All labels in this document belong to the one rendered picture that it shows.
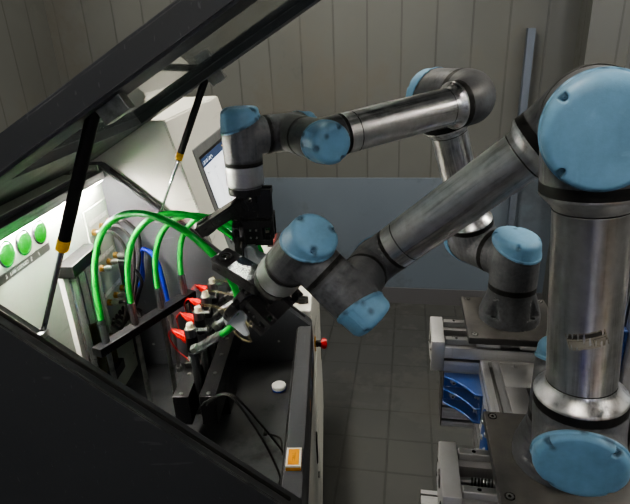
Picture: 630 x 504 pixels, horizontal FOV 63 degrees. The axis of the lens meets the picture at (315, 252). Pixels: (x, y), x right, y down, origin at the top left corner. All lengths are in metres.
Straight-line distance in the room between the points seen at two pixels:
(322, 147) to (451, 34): 2.46
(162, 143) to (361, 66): 2.04
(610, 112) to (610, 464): 0.42
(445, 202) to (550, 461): 0.37
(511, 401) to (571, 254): 0.69
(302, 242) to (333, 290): 0.08
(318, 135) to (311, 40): 2.47
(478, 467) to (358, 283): 0.48
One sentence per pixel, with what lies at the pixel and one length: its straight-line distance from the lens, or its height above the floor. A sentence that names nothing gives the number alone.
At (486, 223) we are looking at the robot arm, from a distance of 1.38.
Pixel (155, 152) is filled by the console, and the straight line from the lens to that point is 1.46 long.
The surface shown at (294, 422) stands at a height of 0.95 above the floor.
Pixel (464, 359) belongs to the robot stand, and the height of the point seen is 0.93.
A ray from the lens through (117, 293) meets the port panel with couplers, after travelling 1.52.
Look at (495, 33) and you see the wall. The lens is 3.32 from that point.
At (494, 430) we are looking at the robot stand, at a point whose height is 1.04.
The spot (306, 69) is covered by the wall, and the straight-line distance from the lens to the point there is 3.35.
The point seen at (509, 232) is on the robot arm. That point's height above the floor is 1.27.
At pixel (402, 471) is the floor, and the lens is 2.43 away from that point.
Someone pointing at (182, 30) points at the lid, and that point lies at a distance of 0.66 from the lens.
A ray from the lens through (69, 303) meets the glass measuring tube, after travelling 1.29.
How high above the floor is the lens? 1.72
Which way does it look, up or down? 22 degrees down
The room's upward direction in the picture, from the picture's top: 3 degrees counter-clockwise
